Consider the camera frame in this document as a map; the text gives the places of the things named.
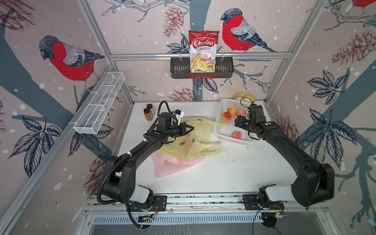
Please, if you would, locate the Chuba cassava chips bag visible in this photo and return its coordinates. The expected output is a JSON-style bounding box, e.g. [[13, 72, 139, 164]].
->
[[189, 30, 219, 73]]

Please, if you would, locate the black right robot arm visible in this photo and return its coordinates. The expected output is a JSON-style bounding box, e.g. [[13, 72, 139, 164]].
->
[[235, 103, 334, 208]]

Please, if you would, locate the orange yellow peach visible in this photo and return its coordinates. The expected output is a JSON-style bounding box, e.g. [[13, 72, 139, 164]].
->
[[227, 108, 237, 116]]

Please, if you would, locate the red yellow peach left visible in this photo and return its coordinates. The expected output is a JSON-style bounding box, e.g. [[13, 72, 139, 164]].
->
[[221, 112, 232, 121]]

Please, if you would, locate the white wire mesh shelf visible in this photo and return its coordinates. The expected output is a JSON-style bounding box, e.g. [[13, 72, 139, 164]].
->
[[73, 71, 125, 135]]

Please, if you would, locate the light spice jar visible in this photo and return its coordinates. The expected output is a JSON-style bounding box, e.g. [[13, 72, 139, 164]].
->
[[146, 103, 155, 116]]

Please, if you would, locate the red peach front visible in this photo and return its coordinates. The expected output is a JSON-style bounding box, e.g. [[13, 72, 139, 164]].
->
[[232, 131, 242, 140]]

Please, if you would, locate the yellow bowl with buns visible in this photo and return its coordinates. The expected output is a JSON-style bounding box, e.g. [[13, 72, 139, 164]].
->
[[234, 92, 256, 104]]

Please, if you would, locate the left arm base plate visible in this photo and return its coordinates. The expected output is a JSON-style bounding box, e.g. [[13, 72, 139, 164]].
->
[[126, 195, 167, 212]]

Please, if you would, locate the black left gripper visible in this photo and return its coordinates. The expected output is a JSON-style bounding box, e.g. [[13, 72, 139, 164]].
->
[[165, 123, 194, 138]]

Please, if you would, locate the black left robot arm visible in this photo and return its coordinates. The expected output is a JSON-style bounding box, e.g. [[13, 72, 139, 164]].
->
[[97, 101, 194, 208]]

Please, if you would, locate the brown spice jar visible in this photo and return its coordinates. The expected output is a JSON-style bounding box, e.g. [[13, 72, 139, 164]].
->
[[144, 108, 154, 121]]

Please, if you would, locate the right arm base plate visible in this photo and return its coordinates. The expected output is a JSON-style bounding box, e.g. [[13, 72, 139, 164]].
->
[[240, 193, 285, 211]]

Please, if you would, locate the black wall shelf basket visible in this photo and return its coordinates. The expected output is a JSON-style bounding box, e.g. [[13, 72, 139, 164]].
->
[[170, 57, 234, 79]]

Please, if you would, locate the white perforated plastic basket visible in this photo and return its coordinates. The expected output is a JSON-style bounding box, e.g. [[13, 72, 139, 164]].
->
[[213, 98, 265, 144]]

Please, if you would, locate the pink plastic bag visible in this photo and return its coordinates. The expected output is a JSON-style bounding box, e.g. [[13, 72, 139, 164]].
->
[[150, 141, 223, 178]]

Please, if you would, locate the green avocado print plastic bag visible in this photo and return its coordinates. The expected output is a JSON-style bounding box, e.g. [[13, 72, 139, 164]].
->
[[156, 117, 227, 162]]

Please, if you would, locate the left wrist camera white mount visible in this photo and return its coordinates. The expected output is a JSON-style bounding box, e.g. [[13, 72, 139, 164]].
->
[[172, 109, 184, 125]]

